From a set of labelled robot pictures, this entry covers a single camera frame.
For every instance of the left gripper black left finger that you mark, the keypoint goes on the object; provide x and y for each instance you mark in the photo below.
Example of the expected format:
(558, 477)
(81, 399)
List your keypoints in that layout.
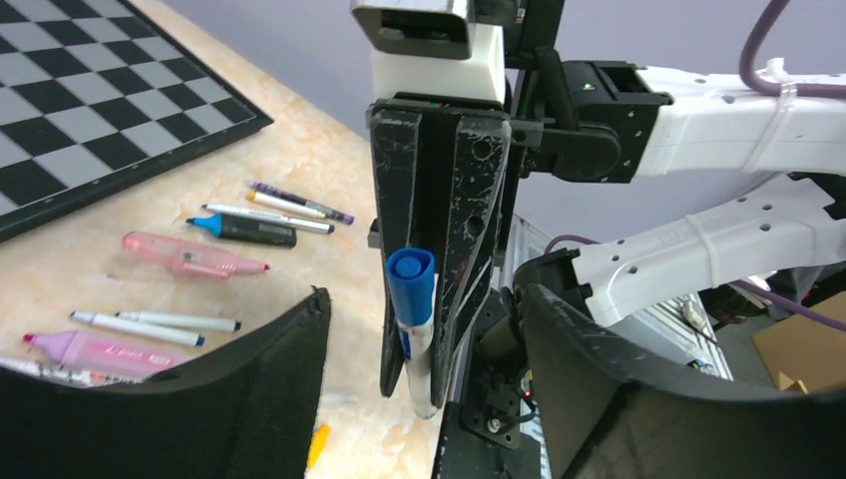
(244, 410)

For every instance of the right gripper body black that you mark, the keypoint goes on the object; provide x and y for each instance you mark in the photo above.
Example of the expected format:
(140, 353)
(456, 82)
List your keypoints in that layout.
(439, 118)

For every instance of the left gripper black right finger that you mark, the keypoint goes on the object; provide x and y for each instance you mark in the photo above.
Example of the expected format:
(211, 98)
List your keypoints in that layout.
(612, 409)

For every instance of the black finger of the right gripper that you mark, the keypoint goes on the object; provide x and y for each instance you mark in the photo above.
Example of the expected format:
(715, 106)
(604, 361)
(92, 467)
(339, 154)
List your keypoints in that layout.
(394, 145)
(481, 144)

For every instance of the yellow pen cap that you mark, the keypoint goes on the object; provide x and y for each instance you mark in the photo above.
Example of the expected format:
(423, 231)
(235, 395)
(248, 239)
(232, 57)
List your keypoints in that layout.
(318, 443)

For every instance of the clear pen cap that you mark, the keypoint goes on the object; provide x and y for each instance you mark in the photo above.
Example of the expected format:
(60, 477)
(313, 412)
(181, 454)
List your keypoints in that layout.
(338, 398)

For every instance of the thin purple pen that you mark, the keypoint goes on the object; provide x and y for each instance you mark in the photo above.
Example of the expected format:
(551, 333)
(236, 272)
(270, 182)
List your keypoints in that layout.
(281, 194)

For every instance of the yellow banded white pen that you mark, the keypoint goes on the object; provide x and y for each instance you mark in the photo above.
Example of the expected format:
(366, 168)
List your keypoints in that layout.
(284, 205)

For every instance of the blue clear pen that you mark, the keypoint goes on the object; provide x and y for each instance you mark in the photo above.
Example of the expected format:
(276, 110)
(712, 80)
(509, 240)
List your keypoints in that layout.
(411, 281)

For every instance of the pink highlighter pen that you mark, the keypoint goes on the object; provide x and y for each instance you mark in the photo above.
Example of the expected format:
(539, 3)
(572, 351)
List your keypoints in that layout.
(107, 354)

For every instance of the blue capped white marker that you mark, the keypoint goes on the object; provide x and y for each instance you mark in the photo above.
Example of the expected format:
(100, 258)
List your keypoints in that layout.
(172, 335)

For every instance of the pink eraser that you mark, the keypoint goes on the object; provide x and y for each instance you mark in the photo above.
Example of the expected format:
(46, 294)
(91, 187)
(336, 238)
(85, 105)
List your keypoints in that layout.
(189, 258)

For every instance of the black capped white marker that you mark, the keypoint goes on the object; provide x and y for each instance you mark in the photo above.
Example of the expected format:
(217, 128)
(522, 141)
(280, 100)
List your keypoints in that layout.
(181, 320)

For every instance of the magenta capped white marker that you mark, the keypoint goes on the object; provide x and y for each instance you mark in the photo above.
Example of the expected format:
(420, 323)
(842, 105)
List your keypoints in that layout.
(61, 374)

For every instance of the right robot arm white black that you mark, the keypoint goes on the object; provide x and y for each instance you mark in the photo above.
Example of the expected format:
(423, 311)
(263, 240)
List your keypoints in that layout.
(595, 122)

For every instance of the black white checkerboard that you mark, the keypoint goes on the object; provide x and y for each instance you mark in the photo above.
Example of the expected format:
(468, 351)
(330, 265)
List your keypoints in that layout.
(96, 98)

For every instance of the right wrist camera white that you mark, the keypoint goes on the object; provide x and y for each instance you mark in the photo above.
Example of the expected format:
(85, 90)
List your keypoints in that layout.
(443, 49)

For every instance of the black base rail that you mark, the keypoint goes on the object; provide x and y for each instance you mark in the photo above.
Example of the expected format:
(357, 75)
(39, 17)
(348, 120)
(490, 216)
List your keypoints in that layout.
(490, 400)

